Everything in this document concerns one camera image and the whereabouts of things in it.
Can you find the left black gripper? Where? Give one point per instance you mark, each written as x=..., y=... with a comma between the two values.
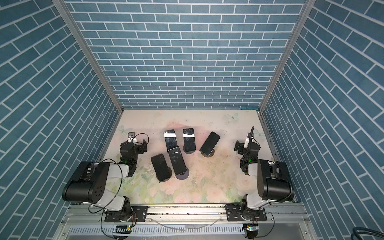
x=139, y=147

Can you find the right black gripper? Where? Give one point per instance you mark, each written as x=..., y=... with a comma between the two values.
x=240, y=146

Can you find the black phone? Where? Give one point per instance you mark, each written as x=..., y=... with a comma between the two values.
x=159, y=163
x=170, y=139
x=208, y=146
x=189, y=139

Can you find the purple-edged phone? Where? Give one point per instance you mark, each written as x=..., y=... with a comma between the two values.
x=177, y=161

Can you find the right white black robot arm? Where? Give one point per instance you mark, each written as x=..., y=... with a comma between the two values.
x=273, y=181

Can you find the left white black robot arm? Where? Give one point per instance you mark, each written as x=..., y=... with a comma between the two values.
x=88, y=184

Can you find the purple-grey phone stand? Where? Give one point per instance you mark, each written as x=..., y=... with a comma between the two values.
x=184, y=175

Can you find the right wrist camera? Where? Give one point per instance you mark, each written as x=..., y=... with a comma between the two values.
x=249, y=136

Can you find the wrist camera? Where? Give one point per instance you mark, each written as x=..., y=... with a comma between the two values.
x=131, y=136
x=249, y=136

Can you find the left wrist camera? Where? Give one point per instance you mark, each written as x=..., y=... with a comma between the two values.
x=131, y=136

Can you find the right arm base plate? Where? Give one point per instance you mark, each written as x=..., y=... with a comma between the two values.
x=237, y=213

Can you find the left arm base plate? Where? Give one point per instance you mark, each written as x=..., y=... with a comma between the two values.
x=133, y=214

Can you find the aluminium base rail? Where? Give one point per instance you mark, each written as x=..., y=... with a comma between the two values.
x=208, y=213

